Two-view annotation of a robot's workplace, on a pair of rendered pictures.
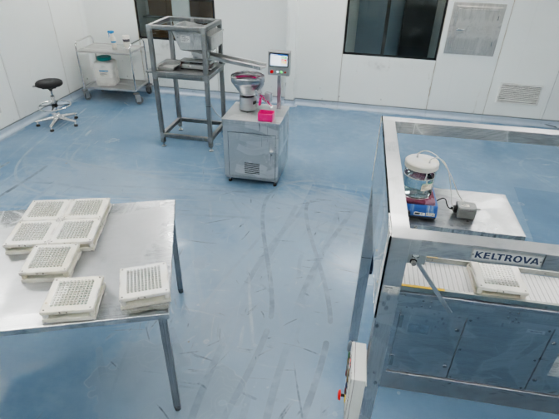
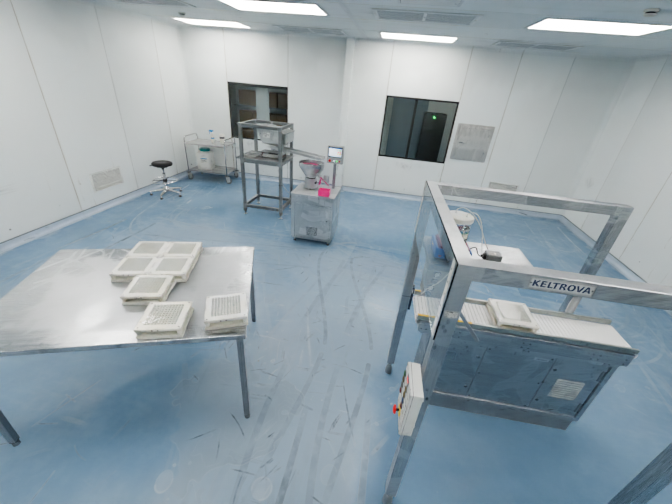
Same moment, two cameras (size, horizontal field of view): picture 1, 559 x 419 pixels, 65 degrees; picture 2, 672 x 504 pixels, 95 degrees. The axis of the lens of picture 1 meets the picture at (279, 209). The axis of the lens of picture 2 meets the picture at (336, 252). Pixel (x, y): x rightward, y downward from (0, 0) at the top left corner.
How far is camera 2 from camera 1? 35 cm
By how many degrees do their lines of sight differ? 4
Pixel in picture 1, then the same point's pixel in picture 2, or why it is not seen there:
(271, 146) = (327, 215)
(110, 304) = (196, 325)
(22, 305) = (120, 323)
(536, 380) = (538, 399)
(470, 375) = (485, 394)
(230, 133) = (297, 204)
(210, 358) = (275, 375)
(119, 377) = (200, 389)
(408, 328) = not seen: hidden behind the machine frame
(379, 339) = (435, 360)
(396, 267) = (459, 293)
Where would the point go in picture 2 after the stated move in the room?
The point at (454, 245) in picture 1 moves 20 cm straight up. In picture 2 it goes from (515, 273) to (539, 217)
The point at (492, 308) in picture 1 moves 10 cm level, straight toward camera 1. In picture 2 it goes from (509, 338) to (506, 348)
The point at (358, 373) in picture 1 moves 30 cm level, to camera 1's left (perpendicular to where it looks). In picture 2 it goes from (416, 390) to (340, 386)
